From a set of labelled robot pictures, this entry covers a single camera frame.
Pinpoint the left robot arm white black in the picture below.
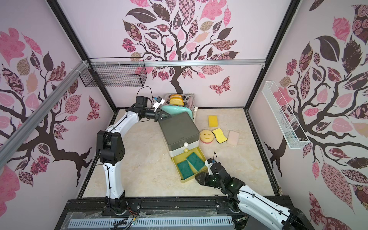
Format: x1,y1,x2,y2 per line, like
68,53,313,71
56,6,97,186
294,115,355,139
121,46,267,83
96,96,171,214

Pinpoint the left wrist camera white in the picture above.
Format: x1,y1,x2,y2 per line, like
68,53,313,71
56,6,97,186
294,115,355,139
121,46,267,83
153,96,165,112

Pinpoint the yellow toast slice front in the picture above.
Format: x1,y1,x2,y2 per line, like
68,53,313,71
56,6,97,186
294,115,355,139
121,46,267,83
169,97,184,106

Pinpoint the black wire basket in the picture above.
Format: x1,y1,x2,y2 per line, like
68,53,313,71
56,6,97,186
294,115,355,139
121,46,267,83
79,57,148,87

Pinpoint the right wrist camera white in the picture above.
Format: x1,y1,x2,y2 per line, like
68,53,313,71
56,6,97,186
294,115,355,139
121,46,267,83
205,158,217,175

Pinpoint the green scouring pad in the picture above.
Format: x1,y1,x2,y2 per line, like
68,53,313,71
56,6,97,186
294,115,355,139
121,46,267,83
177,160,194,180
186,152,205,171

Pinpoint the white wire shelf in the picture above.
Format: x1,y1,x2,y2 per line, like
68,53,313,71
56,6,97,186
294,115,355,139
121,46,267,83
262,81,310,150

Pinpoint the mint green toaster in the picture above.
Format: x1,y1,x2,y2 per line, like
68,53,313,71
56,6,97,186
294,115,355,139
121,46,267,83
161,93,197,120

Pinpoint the aluminium rail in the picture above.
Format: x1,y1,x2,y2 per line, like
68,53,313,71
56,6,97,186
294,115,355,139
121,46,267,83
1,60,88,167
91,59,266,67

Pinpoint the pink sponge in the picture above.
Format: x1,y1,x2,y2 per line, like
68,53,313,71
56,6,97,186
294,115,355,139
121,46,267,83
227,130,240,146

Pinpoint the yellow bottom drawer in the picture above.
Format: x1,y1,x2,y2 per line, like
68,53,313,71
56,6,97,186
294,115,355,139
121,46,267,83
171,147,208,183

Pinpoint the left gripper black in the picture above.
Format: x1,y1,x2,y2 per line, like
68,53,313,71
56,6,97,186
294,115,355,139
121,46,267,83
141,108,170,123

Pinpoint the yellow green sponge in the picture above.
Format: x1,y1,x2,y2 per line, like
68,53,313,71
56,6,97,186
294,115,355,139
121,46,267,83
212,128,228,144

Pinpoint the aluminium rail back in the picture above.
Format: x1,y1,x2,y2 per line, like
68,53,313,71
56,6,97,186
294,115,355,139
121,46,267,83
91,59,266,67

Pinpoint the white cable duct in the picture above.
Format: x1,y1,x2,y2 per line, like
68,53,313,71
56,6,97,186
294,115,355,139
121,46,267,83
64,216,234,230

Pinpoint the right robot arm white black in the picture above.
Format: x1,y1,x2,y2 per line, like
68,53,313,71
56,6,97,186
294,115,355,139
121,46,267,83
195,159,314,230

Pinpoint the black base frame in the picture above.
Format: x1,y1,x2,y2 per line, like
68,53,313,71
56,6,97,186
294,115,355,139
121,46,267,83
54,196,304,230

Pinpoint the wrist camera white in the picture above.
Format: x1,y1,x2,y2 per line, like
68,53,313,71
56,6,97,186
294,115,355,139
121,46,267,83
153,96,165,112
205,158,217,175

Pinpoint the three-drawer storage cabinet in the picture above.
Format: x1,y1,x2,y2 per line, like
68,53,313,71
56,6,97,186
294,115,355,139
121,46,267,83
158,111,209,184

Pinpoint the smiley face sponge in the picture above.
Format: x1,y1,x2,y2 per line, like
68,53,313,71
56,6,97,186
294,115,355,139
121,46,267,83
200,130,214,144

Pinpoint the toast slice back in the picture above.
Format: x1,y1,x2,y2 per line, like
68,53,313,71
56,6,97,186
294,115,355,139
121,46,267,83
169,94,183,99

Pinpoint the aluminium rail left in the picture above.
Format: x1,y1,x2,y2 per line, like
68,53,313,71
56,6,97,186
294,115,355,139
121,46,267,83
1,60,88,167

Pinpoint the yellow square sponge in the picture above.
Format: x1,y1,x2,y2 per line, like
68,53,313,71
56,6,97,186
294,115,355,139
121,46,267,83
208,115,219,127

